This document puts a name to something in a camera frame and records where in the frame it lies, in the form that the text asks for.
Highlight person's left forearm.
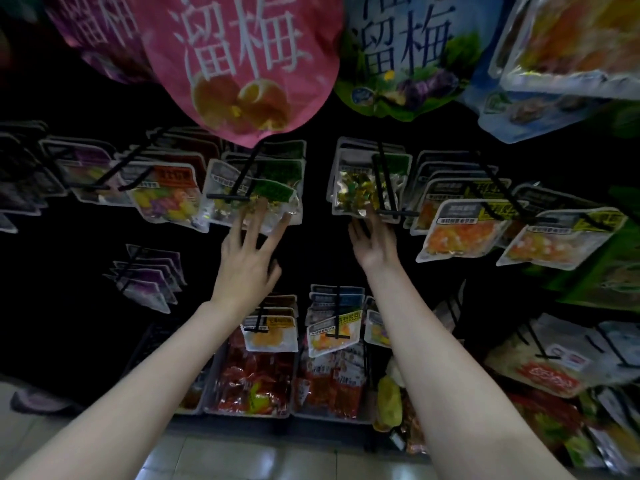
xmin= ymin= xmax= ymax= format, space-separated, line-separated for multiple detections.
xmin=10 ymin=299 xmax=251 ymax=480

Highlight clear mixed candy packets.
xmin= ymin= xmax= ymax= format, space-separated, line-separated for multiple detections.
xmin=40 ymin=137 xmax=131 ymax=206

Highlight small pink round snack bag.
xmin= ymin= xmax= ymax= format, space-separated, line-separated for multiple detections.
xmin=130 ymin=0 xmax=344 ymax=148

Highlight blue round snack bag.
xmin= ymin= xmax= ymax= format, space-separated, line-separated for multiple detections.
xmin=335 ymin=0 xmax=506 ymax=123

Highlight small yellow green pouch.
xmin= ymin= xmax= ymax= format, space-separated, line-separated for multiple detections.
xmin=375 ymin=375 xmax=404 ymax=431

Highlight person's left hand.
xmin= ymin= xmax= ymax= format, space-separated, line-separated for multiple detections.
xmin=208 ymin=205 xmax=291 ymax=321

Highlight orange bean candy packet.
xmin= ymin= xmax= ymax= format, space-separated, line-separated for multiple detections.
xmin=490 ymin=0 xmax=640 ymax=101

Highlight white red-label snack bag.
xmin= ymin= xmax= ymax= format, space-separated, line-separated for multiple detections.
xmin=487 ymin=315 xmax=640 ymax=399

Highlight row of small clear pouches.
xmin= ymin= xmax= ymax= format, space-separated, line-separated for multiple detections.
xmin=240 ymin=285 xmax=396 ymax=358

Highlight clear tray of mixed candies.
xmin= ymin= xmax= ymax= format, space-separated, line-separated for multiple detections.
xmin=295 ymin=339 xmax=371 ymax=424

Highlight clear green candy packets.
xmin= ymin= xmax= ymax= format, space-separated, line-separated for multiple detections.
xmin=328 ymin=137 xmax=413 ymax=221
xmin=200 ymin=157 xmax=303 ymax=236

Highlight clear tray of dark candies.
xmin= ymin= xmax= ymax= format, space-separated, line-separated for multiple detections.
xmin=130 ymin=325 xmax=216 ymax=414

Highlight small clear purple-label pouch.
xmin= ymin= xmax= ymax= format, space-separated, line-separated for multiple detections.
xmin=105 ymin=245 xmax=188 ymax=314

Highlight clear colourful-cube candy bag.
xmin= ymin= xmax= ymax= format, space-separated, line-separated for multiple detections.
xmin=120 ymin=159 xmax=211 ymax=234
xmin=145 ymin=127 xmax=226 ymax=171

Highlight dark candy packets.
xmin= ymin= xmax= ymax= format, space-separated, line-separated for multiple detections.
xmin=0 ymin=119 xmax=66 ymax=234

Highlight blue white snack bag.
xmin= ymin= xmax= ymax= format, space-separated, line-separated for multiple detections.
xmin=465 ymin=89 xmax=601 ymax=146

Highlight green snack pouch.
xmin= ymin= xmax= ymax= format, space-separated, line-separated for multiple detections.
xmin=560 ymin=225 xmax=640 ymax=314

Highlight clear tray of red candies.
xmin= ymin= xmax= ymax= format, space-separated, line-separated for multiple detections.
xmin=205 ymin=329 xmax=296 ymax=418

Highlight small pink floor object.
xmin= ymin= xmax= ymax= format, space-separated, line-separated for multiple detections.
xmin=10 ymin=387 xmax=76 ymax=414

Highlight person's right hand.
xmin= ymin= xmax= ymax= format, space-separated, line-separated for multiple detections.
xmin=348 ymin=207 xmax=403 ymax=278

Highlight person's right forearm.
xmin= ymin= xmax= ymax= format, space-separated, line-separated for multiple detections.
xmin=365 ymin=265 xmax=571 ymax=480

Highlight row of red orange pouches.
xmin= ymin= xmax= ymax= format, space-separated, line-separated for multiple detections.
xmin=400 ymin=379 xmax=640 ymax=471

